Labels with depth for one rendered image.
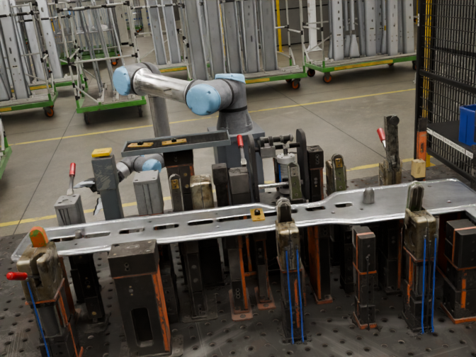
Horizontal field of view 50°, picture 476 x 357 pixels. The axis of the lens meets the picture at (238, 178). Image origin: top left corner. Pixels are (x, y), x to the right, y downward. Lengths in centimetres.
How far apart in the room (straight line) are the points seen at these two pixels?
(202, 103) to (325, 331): 91
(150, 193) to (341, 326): 70
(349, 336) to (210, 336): 40
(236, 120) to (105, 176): 56
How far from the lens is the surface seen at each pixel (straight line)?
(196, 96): 191
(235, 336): 154
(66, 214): 169
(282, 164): 169
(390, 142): 171
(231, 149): 202
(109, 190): 183
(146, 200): 163
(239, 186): 165
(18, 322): 184
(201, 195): 161
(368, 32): 954
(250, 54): 872
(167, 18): 1107
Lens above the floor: 163
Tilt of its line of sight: 20 degrees down
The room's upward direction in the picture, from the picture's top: 6 degrees counter-clockwise
